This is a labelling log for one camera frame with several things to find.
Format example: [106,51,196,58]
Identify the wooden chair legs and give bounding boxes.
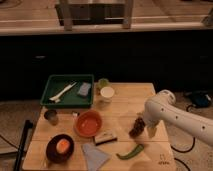
[55,0,134,31]

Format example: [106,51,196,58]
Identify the black cable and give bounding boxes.
[170,103,198,171]

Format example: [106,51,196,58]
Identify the blue black device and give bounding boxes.
[185,91,212,108]

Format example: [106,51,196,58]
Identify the red bowl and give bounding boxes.
[74,110,102,138]

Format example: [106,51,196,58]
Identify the blue cloth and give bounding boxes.
[81,143,110,171]

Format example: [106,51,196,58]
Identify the green chili pepper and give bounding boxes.
[116,144,144,160]

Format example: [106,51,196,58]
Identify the green cup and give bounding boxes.
[97,78,109,91]

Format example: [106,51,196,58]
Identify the black stand pole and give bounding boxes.
[13,120,33,171]

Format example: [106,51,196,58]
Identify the dark brown bowl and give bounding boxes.
[46,134,74,164]

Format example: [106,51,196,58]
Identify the blue sponge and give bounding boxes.
[77,83,91,97]

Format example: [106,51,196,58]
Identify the whiteboard eraser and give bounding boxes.
[94,130,117,145]

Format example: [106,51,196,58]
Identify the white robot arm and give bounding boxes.
[142,90,213,147]

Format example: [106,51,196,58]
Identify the dark purple grape bunch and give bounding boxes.
[129,117,145,138]

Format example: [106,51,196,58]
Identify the orange fruit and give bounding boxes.
[56,139,70,154]

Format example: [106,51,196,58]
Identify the white lidded jar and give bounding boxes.
[100,86,115,102]

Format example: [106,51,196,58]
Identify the white brush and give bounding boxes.
[49,82,77,103]

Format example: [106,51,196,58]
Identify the small metal cup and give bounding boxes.
[44,109,59,125]

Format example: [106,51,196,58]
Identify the green plastic tray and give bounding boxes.
[40,74,94,109]

